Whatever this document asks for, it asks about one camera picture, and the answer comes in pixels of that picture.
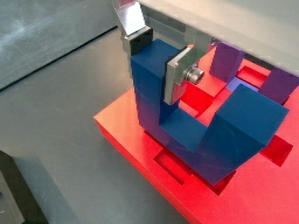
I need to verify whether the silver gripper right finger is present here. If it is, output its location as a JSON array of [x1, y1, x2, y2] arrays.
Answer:
[[163, 27, 212, 105]]

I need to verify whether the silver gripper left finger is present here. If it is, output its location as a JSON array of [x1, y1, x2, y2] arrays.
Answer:
[[112, 0, 154, 56]]

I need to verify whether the blue U-shaped block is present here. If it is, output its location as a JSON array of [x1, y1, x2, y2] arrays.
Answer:
[[131, 39, 288, 185]]

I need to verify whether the red puzzle board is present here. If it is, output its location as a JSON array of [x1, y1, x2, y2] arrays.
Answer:
[[95, 48, 299, 224]]

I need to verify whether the black object at bottom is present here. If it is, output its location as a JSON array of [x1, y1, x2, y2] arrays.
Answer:
[[0, 151, 50, 224]]

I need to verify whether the purple U-shaped block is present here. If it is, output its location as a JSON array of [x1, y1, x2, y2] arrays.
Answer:
[[210, 43, 299, 104]]

